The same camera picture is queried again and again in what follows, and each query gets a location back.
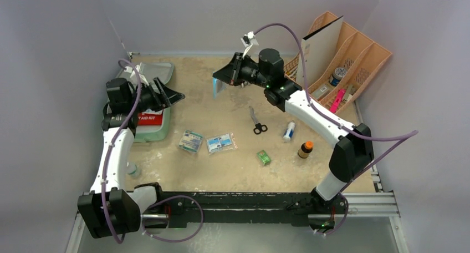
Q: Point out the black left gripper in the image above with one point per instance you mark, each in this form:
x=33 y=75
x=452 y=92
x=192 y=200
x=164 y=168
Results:
x=163 y=99

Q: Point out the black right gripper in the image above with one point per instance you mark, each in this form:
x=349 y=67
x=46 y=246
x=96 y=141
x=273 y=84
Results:
x=236 y=69

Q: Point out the red first aid pouch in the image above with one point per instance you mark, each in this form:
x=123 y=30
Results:
x=150 y=118

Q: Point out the green white mask packet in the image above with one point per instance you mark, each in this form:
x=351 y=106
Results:
x=190 y=141

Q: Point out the brown bottle orange cap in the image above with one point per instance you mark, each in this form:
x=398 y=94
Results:
x=305 y=149

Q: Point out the blue white wipes packet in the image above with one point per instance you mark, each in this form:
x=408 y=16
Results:
x=218 y=86

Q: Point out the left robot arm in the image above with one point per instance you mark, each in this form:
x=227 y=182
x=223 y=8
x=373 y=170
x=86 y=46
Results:
x=107 y=208

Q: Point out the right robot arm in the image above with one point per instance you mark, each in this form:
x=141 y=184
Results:
x=352 y=151

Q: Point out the green small medicine box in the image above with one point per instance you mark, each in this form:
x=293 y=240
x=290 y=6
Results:
x=264 y=157

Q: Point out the mint green storage case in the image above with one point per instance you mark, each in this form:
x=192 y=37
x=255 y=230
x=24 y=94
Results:
x=122 y=92

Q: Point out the clear zip bag of pads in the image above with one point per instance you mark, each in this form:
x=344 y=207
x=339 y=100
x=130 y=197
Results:
x=221 y=142

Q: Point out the white blue bandage roll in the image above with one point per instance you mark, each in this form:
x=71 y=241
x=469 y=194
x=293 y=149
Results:
x=287 y=136

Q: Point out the grey box in organizer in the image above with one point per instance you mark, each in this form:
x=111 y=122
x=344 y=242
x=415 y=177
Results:
x=321 y=92

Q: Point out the white folder in organizer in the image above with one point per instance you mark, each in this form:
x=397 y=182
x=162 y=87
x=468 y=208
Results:
x=318 y=48

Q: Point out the pink marker in organizer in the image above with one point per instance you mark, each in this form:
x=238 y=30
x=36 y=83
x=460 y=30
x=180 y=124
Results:
x=338 y=99

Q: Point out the pink desk organizer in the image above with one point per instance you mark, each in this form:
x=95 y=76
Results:
x=340 y=62

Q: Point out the black handled medical scissors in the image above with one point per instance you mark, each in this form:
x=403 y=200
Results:
x=258 y=127

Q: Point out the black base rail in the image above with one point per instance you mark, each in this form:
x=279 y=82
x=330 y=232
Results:
x=295 y=209

